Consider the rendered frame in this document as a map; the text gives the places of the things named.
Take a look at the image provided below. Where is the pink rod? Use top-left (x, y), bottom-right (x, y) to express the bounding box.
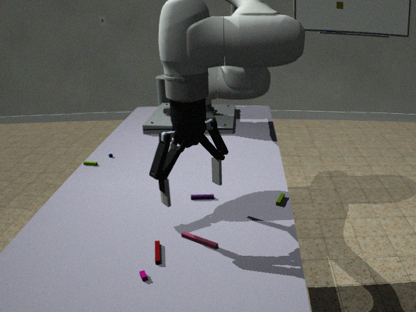
top-left (181, 231), bottom-right (218, 249)

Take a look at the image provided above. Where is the small magenta block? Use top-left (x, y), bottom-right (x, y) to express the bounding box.
top-left (139, 271), bottom-right (148, 281)

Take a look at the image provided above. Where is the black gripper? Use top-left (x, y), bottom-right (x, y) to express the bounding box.
top-left (149, 98), bottom-right (228, 207)

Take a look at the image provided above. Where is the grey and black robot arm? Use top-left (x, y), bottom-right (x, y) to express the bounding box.
top-left (159, 0), bottom-right (305, 120)

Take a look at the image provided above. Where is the purple rod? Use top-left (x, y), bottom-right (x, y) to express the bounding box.
top-left (191, 195), bottom-right (214, 200)

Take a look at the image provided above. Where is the dark red rod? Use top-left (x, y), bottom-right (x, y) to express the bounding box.
top-left (155, 241), bottom-right (160, 265)

